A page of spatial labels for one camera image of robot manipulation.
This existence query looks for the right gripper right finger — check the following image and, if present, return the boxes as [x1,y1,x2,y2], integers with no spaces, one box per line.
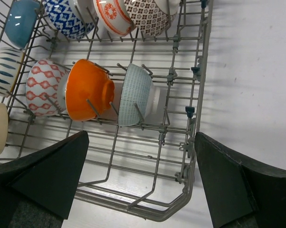
[194,132,286,228]

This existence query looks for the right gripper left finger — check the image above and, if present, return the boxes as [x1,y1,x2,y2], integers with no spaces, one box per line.
[0,131,89,228]

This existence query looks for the blue patterned bowl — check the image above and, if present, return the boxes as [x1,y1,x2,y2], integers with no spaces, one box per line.
[26,58,69,117]

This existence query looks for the plain white bowl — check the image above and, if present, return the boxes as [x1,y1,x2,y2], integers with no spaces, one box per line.
[65,59,115,121]

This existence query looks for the green patterned bowl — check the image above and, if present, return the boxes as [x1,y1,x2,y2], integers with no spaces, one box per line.
[118,63,161,127]

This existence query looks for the grey wire dish rack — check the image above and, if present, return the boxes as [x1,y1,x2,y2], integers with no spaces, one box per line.
[0,0,214,222]

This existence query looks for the plain blue bowl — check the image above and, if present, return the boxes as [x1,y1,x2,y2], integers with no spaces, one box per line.
[5,0,40,49]

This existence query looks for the red patterned bowl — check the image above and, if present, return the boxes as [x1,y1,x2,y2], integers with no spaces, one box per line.
[43,0,97,39]

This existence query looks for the orange floral bowl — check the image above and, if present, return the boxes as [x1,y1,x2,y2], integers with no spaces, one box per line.
[93,0,136,37]

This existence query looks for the grey patterned bowl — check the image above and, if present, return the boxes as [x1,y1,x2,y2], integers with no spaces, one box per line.
[124,0,180,37]

